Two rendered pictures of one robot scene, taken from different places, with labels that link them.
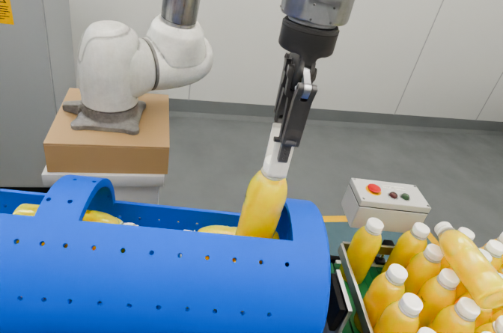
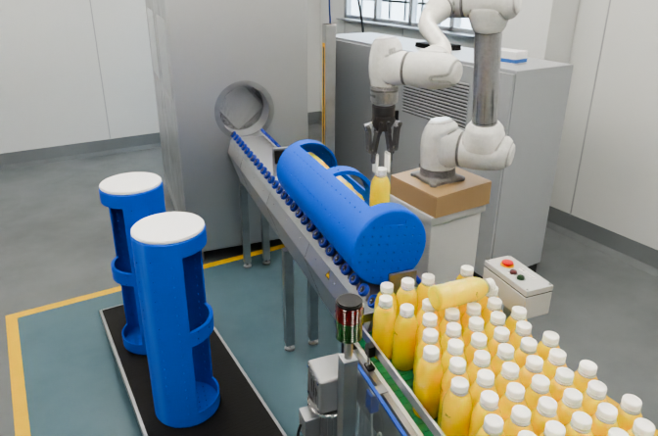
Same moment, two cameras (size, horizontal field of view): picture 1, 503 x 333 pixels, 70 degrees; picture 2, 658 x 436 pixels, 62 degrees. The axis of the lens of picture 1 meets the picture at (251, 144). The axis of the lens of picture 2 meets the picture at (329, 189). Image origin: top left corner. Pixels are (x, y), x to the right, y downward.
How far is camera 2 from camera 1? 174 cm
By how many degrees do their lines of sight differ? 68
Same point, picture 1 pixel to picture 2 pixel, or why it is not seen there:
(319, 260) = (369, 217)
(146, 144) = (428, 192)
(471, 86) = not seen: outside the picture
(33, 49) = not seen: hidden behind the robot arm
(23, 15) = not seen: hidden behind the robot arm
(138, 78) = (443, 152)
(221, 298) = (337, 214)
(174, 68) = (468, 152)
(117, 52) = (433, 132)
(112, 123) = (425, 177)
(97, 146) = (408, 184)
